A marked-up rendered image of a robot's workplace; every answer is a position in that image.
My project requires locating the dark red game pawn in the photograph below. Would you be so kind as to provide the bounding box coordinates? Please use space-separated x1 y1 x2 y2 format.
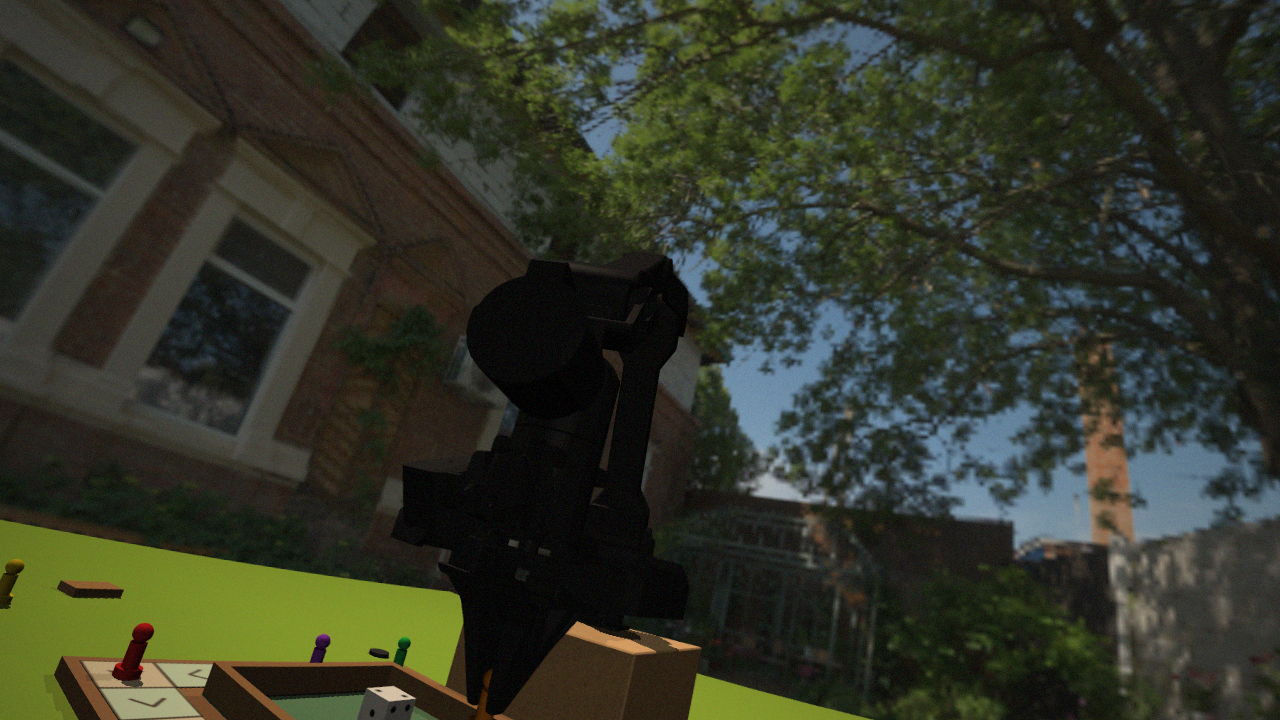
111 623 154 682

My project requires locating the yellow game pawn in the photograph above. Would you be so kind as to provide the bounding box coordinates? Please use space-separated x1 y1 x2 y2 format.
0 559 26 605

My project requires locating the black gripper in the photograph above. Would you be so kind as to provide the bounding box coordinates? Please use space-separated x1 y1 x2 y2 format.
390 425 689 716

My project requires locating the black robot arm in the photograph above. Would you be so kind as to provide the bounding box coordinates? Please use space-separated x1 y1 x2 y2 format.
402 251 689 556

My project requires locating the green pawn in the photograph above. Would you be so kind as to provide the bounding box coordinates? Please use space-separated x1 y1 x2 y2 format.
393 637 411 667

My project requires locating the purple game pawn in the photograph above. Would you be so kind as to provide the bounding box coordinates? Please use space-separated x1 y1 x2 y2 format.
310 634 330 664

